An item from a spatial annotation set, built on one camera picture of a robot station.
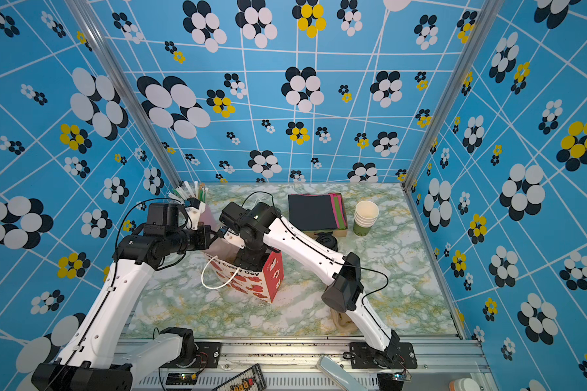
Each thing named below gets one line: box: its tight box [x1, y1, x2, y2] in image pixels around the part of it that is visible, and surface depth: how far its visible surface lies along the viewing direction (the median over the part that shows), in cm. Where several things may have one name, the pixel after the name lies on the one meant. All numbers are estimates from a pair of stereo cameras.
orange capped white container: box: [448, 377, 482, 391], surface depth 65 cm
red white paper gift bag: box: [201, 236, 285, 303], surface depth 69 cm
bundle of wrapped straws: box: [167, 180, 209, 205], surface depth 96 cm
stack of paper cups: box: [353, 199, 380, 238], surface depth 93 cm
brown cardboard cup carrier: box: [330, 307, 359, 334], surface depth 77 cm
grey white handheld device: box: [316, 355, 368, 391], surface depth 68 cm
